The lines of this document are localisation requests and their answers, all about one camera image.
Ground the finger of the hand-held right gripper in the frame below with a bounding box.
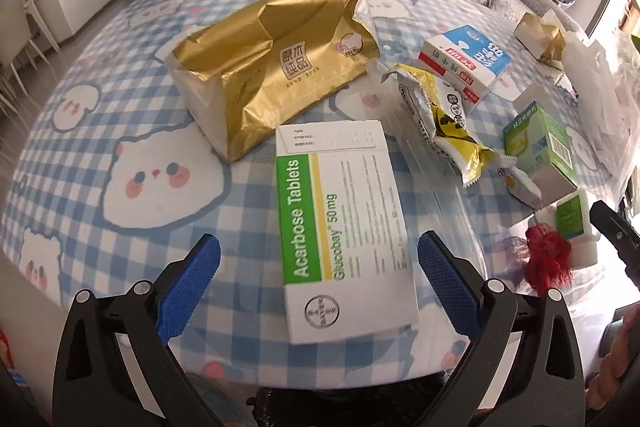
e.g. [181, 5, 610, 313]
[590, 201, 640, 293]

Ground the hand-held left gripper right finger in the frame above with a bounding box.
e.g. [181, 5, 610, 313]
[417, 231, 588, 427]

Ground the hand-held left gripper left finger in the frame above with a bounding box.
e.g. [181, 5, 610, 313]
[52, 233, 222, 427]

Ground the red mesh net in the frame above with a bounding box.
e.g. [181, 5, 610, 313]
[524, 221, 573, 294]

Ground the white green tablet box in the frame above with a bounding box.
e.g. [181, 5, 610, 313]
[275, 121, 420, 344]

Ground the yellow snack wrapper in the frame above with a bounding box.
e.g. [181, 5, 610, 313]
[381, 63, 496, 188]

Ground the person's right hand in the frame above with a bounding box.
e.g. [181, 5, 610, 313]
[587, 319, 640, 413]

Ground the white bottle with green label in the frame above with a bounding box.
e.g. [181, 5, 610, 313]
[530, 188, 601, 265]

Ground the small white candy wrapper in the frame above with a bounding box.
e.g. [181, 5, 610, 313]
[495, 154, 543, 210]

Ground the green medicine box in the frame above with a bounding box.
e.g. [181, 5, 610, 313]
[503, 82, 580, 190]

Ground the clear plastic bag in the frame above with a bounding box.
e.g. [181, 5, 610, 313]
[560, 27, 640, 208]

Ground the blue checkered cartoon tablecloth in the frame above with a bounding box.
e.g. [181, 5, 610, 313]
[0, 0, 640, 403]

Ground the small gold tissue pack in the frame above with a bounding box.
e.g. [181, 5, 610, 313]
[514, 11, 568, 70]

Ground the large gold tissue pack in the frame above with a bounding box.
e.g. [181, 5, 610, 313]
[165, 0, 382, 164]

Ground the blue white milk carton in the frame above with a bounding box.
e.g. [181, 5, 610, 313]
[418, 25, 512, 105]

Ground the white plastic stool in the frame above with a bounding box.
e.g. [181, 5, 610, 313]
[12, 0, 61, 58]

